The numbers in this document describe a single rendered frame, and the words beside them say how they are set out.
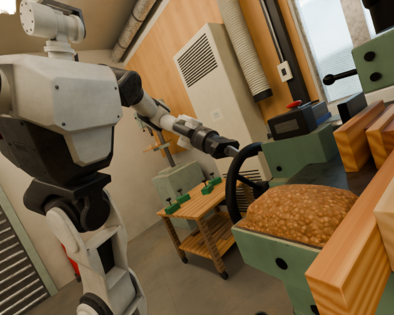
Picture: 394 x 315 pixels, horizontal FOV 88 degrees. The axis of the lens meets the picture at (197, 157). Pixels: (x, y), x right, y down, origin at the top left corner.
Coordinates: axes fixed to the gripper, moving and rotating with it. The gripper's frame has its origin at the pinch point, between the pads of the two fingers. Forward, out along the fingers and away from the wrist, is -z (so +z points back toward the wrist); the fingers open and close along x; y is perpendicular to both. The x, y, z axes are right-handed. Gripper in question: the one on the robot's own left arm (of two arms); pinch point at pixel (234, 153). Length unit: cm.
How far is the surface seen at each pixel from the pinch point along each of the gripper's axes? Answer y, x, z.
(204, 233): -76, -35, 35
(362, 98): 21.5, 1.8, -26.8
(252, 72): 30, -94, 69
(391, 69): 25.4, 12.0, -30.7
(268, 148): 7.9, 8.2, -14.9
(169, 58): 37, -96, 192
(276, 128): 13.0, 9.7, -16.0
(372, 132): 17.2, 15.2, -32.2
